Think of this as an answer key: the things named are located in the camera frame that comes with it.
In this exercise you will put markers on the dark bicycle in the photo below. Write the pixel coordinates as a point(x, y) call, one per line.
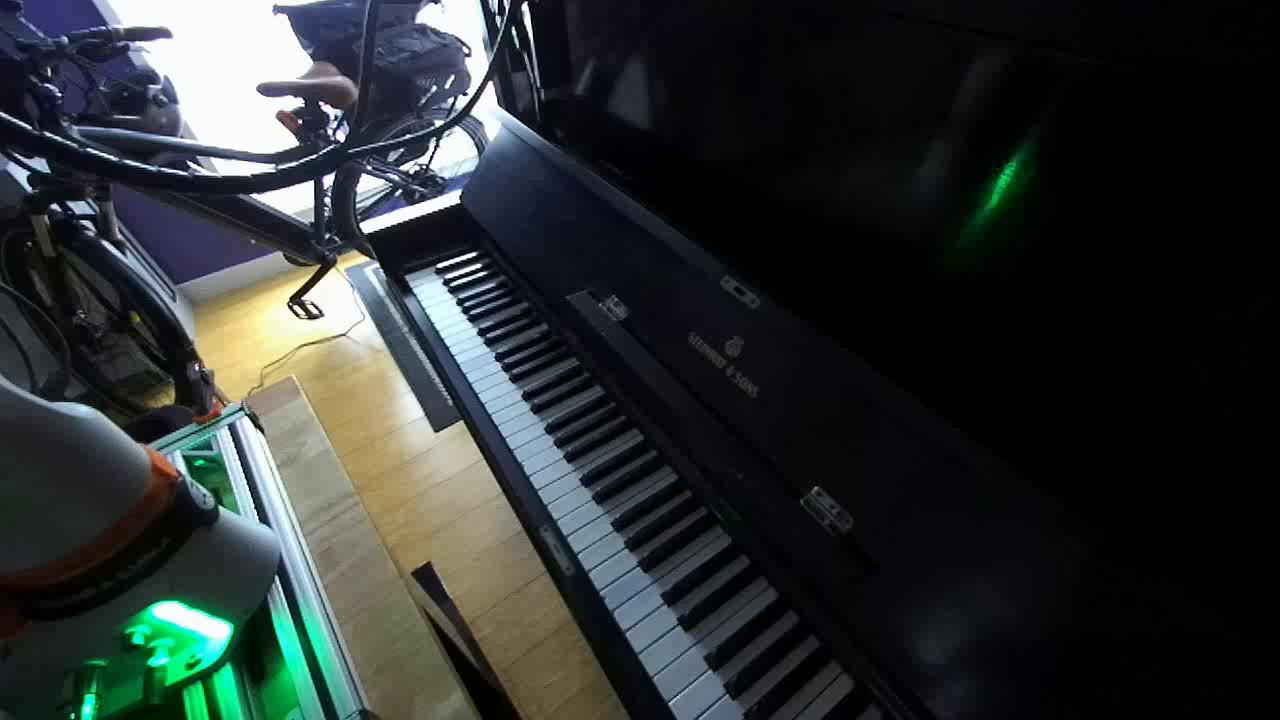
point(95, 295)

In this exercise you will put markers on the black upright piano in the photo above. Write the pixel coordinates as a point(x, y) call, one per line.
point(800, 401)

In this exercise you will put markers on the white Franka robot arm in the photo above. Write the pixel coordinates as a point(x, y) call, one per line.
point(95, 521)

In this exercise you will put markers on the light wooden plank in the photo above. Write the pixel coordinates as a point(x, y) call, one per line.
point(340, 535)

